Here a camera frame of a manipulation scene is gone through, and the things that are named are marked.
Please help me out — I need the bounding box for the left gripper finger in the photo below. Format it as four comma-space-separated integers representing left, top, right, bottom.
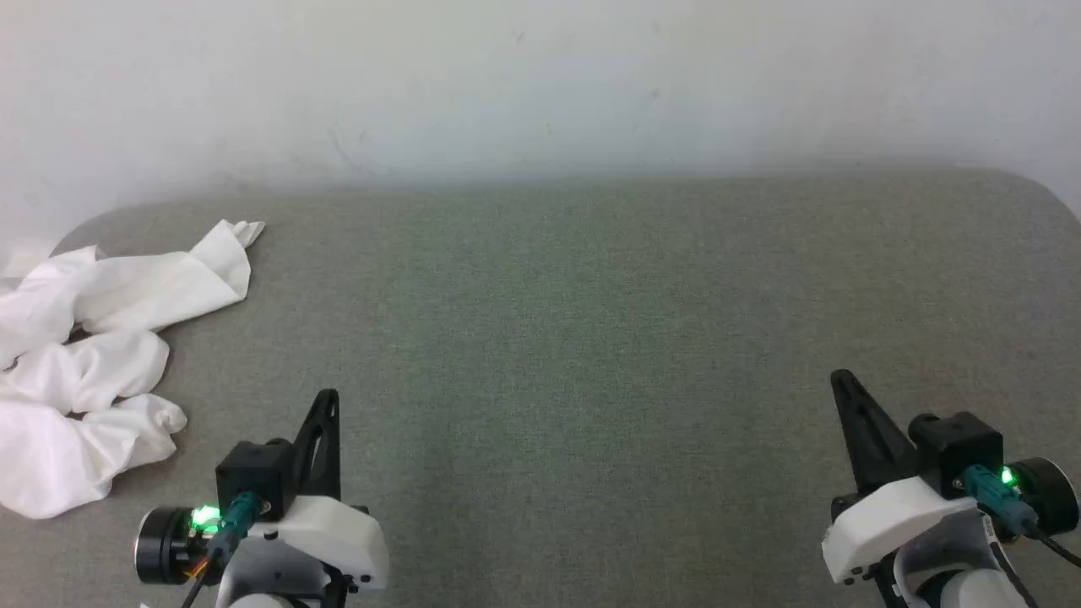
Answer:
291, 388, 341, 500

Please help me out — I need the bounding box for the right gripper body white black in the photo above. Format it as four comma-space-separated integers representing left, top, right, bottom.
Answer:
821, 474, 1036, 608

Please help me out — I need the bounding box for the white garment with grey stitching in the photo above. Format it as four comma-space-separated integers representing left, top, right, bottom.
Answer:
0, 220, 266, 520

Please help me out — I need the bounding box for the left camera cable teal plug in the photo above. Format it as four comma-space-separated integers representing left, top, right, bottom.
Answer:
180, 492, 263, 608

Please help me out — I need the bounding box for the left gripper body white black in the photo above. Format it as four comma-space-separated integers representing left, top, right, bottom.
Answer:
218, 496, 390, 605

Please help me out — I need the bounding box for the right camera cable teal plug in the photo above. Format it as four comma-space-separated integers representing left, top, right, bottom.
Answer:
962, 464, 1081, 568

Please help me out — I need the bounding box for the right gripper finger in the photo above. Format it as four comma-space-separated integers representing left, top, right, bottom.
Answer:
829, 368, 921, 496

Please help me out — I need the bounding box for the camera cable teal plug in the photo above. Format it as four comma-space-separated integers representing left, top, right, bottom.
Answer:
962, 464, 1081, 568
180, 492, 263, 608

